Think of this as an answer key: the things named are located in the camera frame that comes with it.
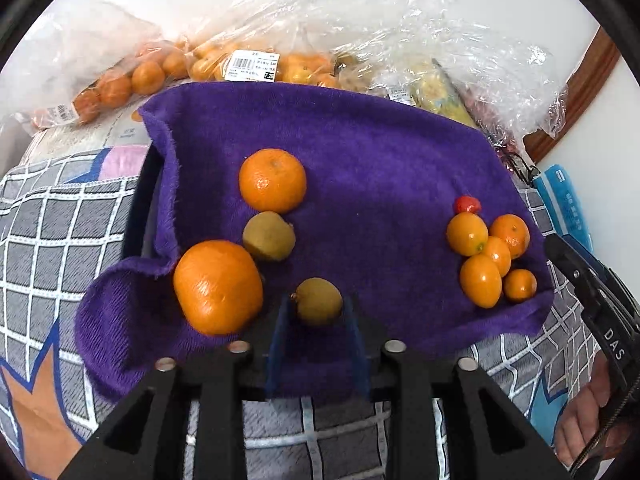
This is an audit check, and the tiny mandarin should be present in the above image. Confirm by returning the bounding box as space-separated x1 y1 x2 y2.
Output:
503 268 538 303

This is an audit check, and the cloudy bag of mandarins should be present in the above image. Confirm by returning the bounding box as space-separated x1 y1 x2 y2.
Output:
0 0 188 136

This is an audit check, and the person's right hand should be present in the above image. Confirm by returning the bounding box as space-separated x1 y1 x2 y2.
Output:
555 356 620 467

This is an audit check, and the brown wooden door frame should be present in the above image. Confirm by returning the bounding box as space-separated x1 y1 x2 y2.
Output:
522 25 621 161

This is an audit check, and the large orange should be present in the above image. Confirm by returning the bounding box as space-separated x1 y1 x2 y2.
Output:
173 240 264 337
238 148 307 214

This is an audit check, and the oval kumquat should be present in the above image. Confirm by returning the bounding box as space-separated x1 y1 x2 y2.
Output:
446 212 489 257
459 253 502 309
481 236 512 277

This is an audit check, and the printed paper sheet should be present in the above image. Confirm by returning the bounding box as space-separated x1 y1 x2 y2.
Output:
22 105 156 166

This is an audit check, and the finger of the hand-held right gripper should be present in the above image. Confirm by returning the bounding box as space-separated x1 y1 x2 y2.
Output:
544 232 622 312

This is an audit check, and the clear bag of brown fruit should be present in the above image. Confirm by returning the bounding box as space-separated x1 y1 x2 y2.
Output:
332 55 386 93

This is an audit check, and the purple towel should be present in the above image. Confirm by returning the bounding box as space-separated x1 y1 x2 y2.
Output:
75 81 556 403

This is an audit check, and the black and red keychain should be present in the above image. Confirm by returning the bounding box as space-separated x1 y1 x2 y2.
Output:
492 137 541 186

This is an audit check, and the clear bag of yellow fruit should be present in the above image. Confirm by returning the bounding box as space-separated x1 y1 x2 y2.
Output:
370 35 571 146

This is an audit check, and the clear labelled bag of mandarins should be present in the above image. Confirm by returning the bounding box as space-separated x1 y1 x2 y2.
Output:
182 0 451 96

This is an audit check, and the small round mandarin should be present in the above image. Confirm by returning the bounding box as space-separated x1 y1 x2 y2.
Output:
489 214 531 260

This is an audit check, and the blue tissue packet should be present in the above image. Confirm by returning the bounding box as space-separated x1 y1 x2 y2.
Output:
532 164 593 256

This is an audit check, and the grey checked blanket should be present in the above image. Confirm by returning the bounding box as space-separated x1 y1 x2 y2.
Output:
0 145 601 480

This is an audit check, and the black braided cable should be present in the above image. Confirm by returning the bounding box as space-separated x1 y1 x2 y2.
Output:
569 382 631 472

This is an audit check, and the brown kiwi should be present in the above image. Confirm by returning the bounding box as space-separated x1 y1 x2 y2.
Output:
291 277 345 326
242 211 297 262

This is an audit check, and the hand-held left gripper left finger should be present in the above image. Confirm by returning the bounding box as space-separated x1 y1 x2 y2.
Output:
57 294 296 480

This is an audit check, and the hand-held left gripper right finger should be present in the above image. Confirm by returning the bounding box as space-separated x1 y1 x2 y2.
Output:
342 296 571 480

